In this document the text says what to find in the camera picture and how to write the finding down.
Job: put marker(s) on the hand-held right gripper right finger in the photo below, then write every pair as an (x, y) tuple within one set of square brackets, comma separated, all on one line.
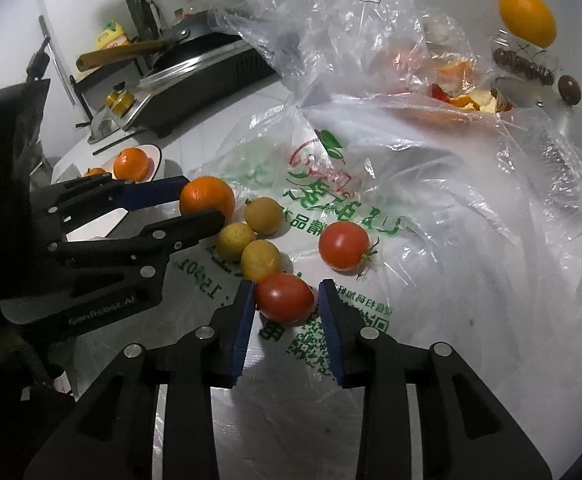
[(331, 330)]

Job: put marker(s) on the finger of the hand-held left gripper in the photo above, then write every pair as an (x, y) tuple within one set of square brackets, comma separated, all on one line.
[(156, 190), (191, 225)]

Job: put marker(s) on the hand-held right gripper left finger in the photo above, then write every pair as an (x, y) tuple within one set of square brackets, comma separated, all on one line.
[(243, 330)]

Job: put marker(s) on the white plate black rim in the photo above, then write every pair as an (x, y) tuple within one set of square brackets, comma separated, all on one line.
[(157, 160)]

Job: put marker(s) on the mandarin orange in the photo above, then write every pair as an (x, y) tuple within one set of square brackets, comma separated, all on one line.
[(132, 164), (93, 172), (207, 199)]

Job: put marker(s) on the yellow-brown longan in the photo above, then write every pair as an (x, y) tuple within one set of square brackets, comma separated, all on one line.
[(260, 259), (233, 242), (263, 216)]

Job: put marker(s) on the cherry tomato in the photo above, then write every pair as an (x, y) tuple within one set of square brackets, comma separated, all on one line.
[(285, 297), (345, 246)]

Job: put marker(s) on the black stick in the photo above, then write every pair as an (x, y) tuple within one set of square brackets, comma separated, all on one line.
[(116, 143)]

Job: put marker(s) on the black induction cooker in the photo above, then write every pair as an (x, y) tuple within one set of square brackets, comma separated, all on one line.
[(196, 90)]

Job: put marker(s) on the black metal rack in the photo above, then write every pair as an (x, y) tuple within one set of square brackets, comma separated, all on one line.
[(73, 91)]

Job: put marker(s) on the white green printed plastic bag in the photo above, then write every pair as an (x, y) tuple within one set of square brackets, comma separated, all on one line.
[(446, 240)]

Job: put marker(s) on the yellow detergent bottle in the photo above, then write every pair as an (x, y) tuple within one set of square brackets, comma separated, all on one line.
[(112, 37)]

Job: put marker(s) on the dark oil bottle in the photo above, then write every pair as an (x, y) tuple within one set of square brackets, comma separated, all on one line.
[(177, 16)]

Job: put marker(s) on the black umbrella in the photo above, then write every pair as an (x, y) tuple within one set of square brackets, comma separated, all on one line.
[(143, 10)]

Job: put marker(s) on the red capped clear bottle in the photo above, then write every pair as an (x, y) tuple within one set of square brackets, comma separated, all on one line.
[(189, 4)]

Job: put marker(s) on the white refrigerator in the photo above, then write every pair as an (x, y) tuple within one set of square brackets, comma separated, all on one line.
[(71, 10)]

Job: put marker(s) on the clear crumpled plastic bag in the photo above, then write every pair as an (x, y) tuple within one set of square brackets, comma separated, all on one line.
[(331, 35)]

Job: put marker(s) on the red fruit piece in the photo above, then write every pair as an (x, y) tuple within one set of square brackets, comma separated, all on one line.
[(438, 91)]

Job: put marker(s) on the orange peel scraps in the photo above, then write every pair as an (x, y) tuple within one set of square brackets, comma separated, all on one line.
[(466, 92)]

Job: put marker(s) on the clear holder with brown beads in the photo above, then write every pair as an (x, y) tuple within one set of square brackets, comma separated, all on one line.
[(523, 65)]

